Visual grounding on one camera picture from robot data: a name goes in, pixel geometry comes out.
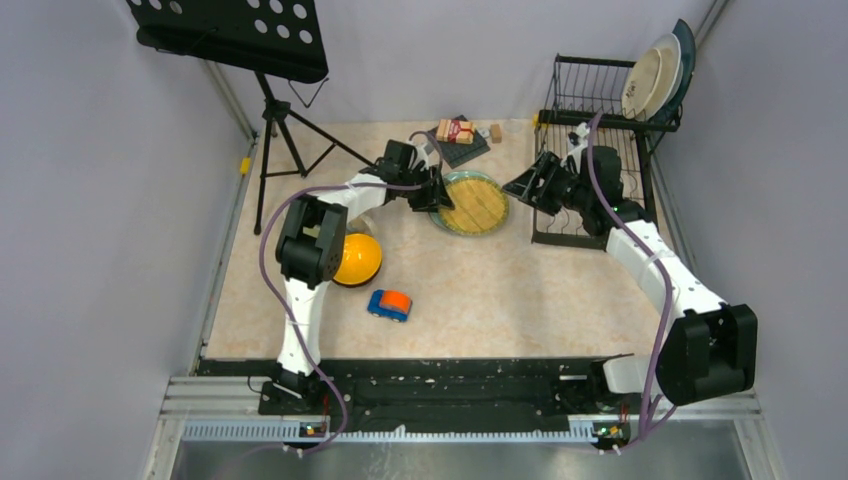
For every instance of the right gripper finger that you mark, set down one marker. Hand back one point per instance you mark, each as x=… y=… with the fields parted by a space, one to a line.
x=546 y=165
x=548 y=195

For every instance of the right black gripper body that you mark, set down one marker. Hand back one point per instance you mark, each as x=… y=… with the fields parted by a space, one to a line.
x=579 y=196

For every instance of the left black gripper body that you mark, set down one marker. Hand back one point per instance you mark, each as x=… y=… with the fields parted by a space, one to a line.
x=415 y=176

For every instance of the blue orange toy car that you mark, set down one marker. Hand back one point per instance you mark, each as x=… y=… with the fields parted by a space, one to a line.
x=390 y=304

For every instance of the teal square plate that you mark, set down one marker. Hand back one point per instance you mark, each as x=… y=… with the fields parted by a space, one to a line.
x=671 y=111

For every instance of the cream floral ceramic plate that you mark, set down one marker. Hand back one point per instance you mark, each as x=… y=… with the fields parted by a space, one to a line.
x=641 y=83

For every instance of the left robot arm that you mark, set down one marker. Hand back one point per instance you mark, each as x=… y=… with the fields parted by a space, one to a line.
x=310 y=248

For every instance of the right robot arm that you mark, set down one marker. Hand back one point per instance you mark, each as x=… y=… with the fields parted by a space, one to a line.
x=707 y=346

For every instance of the yellow-rimmed patterned plate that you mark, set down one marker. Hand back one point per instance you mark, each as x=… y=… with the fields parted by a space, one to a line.
x=476 y=205

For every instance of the light green round plate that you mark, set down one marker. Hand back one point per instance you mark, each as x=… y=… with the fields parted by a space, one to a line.
x=464 y=175

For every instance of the small wooden block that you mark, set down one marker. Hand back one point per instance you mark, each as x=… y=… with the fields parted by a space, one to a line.
x=496 y=133

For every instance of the wooden blocks stack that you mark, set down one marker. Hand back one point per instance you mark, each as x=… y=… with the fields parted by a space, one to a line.
x=455 y=131

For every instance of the beige mug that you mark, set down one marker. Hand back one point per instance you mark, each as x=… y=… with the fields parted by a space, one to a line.
x=363 y=224

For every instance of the yellow bowl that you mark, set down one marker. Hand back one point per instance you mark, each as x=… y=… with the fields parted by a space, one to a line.
x=361 y=260

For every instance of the black music stand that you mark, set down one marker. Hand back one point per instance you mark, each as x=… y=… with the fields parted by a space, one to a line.
x=268 y=38

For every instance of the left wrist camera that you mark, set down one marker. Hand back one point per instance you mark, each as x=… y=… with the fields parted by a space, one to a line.
x=425 y=157

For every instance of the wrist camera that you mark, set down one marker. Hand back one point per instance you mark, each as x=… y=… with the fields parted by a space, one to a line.
x=578 y=140
x=425 y=157

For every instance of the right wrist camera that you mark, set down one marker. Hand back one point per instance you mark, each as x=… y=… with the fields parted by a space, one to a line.
x=578 y=140

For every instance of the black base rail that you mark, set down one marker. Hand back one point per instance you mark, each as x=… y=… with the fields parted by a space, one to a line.
x=452 y=401

